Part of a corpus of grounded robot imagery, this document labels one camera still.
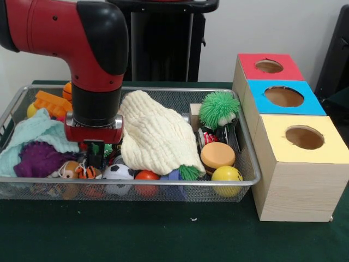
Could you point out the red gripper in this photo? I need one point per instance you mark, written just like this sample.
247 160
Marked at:
92 134

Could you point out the small green spiky ball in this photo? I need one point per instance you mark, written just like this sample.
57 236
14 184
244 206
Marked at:
108 149

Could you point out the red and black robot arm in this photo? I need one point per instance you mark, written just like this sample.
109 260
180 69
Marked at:
68 35

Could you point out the silver mesh bin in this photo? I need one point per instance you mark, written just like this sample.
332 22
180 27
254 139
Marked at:
196 192

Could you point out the wooden box with three holes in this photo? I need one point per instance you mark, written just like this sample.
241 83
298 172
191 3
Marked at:
300 191

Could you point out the toy soccer ball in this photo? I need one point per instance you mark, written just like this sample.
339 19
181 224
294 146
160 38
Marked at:
117 172

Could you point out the purple bumpy soft toy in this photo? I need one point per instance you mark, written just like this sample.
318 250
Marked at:
41 159

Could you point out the plain orange ball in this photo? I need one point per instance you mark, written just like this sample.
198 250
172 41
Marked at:
147 175

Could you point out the cream knitted cloth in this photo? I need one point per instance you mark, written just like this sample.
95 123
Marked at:
155 131

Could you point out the mint knitted cloth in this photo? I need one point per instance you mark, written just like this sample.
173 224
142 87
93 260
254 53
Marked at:
32 131

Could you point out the orange toy basketball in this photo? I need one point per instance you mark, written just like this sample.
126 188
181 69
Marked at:
67 91

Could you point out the large orange toy brick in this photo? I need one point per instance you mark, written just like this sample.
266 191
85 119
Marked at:
49 101

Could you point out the dark green table cloth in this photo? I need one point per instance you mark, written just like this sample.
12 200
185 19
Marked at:
339 99
163 234

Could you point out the toy burger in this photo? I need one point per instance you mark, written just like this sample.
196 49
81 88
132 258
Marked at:
217 155

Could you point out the large green spiky ball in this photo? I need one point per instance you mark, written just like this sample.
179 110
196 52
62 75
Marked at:
218 107

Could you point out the yellow smiley ball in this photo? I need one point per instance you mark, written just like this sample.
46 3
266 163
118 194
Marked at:
226 173

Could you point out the black stand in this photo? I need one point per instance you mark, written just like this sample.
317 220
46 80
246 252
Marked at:
335 54

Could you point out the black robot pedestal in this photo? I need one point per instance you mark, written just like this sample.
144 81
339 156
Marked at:
163 41

